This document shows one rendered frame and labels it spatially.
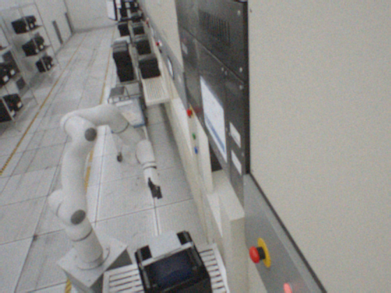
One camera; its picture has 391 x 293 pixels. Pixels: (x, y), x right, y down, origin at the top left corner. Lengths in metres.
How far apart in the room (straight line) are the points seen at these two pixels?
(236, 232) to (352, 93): 0.62
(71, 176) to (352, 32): 1.23
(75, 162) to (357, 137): 1.17
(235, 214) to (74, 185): 0.80
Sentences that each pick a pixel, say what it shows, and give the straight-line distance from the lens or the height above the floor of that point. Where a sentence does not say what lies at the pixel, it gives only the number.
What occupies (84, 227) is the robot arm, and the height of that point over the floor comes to 1.00.
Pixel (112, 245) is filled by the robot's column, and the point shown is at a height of 0.76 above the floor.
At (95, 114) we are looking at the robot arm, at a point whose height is 1.50.
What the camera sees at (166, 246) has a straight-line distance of 1.20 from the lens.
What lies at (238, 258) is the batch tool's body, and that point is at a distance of 0.97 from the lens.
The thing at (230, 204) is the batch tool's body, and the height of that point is 1.40.
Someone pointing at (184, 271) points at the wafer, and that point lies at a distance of 1.27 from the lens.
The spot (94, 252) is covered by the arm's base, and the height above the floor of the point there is 0.83.
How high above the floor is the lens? 2.02
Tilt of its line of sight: 33 degrees down
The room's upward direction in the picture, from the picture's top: 8 degrees counter-clockwise
